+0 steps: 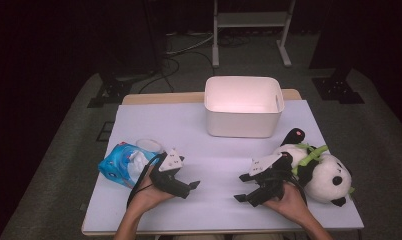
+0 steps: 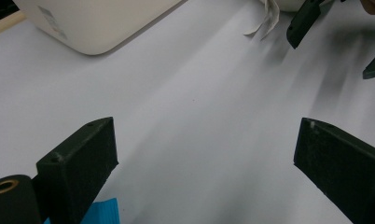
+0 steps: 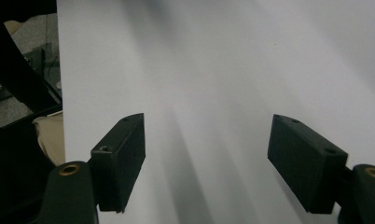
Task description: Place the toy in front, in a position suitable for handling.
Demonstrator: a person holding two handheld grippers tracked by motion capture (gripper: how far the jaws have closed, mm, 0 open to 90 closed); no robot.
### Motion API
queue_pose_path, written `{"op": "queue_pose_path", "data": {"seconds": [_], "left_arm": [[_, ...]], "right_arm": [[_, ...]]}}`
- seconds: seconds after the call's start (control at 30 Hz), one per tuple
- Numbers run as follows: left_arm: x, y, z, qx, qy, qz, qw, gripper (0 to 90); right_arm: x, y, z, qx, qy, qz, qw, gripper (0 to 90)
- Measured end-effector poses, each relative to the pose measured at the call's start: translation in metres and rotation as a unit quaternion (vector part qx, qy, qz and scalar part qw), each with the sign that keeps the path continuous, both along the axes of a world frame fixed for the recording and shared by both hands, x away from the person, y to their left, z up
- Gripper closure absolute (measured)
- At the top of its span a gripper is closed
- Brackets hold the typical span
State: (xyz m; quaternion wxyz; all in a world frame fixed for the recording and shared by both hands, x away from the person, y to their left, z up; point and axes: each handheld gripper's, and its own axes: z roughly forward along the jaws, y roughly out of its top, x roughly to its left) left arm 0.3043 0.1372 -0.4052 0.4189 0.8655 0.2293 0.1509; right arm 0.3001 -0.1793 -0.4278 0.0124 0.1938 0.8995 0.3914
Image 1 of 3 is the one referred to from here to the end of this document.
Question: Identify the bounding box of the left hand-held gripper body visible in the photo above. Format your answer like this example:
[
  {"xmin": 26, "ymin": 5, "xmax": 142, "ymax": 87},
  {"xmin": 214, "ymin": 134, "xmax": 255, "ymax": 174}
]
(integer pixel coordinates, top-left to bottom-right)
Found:
[{"xmin": 149, "ymin": 148, "xmax": 192, "ymax": 200}]

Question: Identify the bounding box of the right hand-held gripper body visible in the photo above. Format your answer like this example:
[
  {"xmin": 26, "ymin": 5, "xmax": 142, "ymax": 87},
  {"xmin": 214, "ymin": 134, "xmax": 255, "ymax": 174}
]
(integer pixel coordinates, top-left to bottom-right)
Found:
[{"xmin": 248, "ymin": 152, "xmax": 295, "ymax": 208}]

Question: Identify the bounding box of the white wet wipe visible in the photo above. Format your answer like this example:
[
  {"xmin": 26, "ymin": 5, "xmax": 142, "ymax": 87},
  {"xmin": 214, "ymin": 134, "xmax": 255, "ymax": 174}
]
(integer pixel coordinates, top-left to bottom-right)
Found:
[{"xmin": 126, "ymin": 150, "xmax": 155, "ymax": 184}]

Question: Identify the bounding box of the blue wet wipes pack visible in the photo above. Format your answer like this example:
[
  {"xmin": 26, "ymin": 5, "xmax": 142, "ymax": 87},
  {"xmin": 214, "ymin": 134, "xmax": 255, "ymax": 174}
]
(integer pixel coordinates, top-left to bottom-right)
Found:
[{"xmin": 97, "ymin": 138, "xmax": 165, "ymax": 190}]

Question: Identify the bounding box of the panda plush toy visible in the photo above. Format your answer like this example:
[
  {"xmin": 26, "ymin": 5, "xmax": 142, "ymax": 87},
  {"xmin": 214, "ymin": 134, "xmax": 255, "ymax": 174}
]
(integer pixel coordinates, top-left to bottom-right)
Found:
[{"xmin": 272, "ymin": 127, "xmax": 356, "ymax": 208}]

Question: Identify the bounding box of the white plastic storage box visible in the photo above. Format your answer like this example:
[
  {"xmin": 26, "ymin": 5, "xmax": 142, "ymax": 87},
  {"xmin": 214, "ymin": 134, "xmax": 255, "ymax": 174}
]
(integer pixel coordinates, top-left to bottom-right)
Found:
[{"xmin": 203, "ymin": 75, "xmax": 286, "ymax": 139}]

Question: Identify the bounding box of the person's left hand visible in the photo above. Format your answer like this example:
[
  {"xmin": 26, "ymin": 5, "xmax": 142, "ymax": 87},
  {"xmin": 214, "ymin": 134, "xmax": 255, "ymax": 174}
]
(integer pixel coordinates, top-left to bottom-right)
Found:
[{"xmin": 126, "ymin": 165, "xmax": 177, "ymax": 215}]

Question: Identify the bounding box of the person's right hand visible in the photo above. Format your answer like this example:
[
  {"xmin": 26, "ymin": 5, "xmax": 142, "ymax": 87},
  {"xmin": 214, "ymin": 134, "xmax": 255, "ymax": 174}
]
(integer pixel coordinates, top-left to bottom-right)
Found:
[{"xmin": 263, "ymin": 182, "xmax": 312, "ymax": 223}]

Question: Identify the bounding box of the dark floor plate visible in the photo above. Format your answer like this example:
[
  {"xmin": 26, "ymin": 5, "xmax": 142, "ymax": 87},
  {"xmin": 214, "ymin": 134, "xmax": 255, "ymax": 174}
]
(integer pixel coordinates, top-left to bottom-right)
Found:
[{"xmin": 96, "ymin": 121, "xmax": 115, "ymax": 143}]

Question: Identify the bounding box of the black stand base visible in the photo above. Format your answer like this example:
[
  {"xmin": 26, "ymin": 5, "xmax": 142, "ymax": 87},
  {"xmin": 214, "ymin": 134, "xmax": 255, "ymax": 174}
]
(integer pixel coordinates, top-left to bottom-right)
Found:
[
  {"xmin": 87, "ymin": 71, "xmax": 133, "ymax": 109},
  {"xmin": 311, "ymin": 68, "xmax": 366, "ymax": 105}
]

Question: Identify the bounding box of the white metal stand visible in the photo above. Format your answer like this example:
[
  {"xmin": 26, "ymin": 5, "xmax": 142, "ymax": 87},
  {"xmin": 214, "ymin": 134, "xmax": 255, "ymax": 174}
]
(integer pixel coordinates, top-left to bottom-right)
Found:
[{"xmin": 211, "ymin": 0, "xmax": 297, "ymax": 69}]

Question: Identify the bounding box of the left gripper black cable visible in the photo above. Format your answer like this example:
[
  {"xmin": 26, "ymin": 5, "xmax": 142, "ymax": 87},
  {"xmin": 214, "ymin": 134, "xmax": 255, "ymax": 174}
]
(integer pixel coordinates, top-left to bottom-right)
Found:
[{"xmin": 126, "ymin": 152, "xmax": 168, "ymax": 209}]

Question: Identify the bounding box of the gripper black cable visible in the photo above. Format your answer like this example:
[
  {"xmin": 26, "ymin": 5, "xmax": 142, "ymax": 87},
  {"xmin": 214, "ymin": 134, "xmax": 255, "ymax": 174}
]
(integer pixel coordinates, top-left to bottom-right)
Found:
[
  {"xmin": 126, "ymin": 152, "xmax": 168, "ymax": 209},
  {"xmin": 272, "ymin": 169, "xmax": 308, "ymax": 205}
]

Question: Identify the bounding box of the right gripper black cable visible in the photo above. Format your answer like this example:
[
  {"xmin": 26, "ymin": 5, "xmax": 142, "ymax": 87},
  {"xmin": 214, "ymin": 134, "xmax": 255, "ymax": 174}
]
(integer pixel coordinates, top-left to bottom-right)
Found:
[{"xmin": 272, "ymin": 169, "xmax": 308, "ymax": 205}]

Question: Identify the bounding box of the black floor cable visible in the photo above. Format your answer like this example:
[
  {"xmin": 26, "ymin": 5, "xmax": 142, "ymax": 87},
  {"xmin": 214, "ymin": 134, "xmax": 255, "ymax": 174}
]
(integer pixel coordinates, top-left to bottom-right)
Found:
[
  {"xmin": 185, "ymin": 49, "xmax": 217, "ymax": 77},
  {"xmin": 137, "ymin": 49, "xmax": 182, "ymax": 94}
]

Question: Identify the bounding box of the grey floor cable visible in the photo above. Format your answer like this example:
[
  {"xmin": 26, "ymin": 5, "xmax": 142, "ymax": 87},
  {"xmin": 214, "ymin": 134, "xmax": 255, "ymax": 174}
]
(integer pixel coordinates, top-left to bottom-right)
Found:
[{"xmin": 165, "ymin": 31, "xmax": 217, "ymax": 56}]

